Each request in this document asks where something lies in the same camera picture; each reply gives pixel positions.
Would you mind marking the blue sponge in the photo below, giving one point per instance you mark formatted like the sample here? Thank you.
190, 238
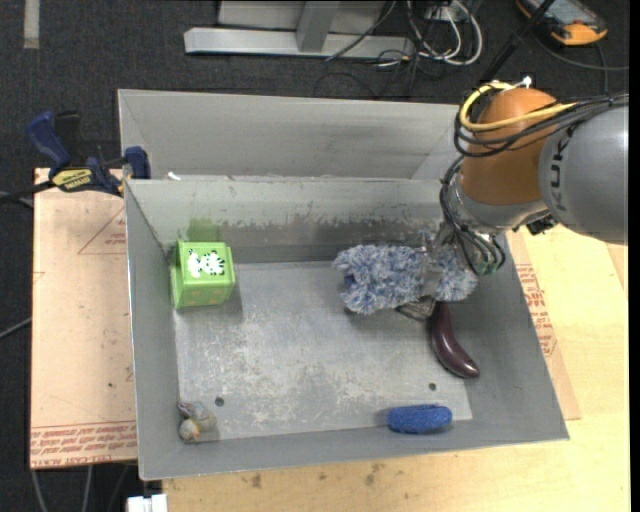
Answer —
419, 419

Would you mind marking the dark purple toy eggplant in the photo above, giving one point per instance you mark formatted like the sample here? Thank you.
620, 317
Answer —
447, 345

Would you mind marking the blue and white fluffy cloth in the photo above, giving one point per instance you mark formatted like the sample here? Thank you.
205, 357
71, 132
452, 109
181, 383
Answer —
385, 280

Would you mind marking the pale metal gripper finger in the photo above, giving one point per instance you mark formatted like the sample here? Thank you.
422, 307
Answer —
417, 310
432, 280

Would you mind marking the green box with zebra print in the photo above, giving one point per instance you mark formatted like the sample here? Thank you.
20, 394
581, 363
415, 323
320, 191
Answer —
202, 275

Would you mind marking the grey metal bin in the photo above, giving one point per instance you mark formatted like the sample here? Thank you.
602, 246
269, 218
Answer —
310, 350

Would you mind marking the black cylinder on white bracket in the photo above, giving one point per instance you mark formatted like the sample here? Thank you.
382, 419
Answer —
540, 226

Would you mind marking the brown cardboard board red print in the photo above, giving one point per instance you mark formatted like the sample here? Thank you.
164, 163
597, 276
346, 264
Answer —
80, 320

